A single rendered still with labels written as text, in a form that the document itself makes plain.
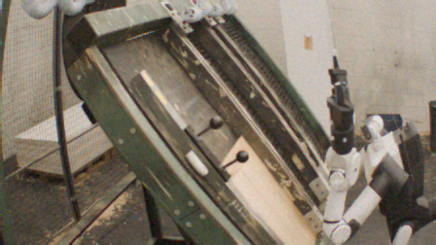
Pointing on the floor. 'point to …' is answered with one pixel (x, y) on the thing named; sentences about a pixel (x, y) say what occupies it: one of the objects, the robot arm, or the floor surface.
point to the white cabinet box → (310, 52)
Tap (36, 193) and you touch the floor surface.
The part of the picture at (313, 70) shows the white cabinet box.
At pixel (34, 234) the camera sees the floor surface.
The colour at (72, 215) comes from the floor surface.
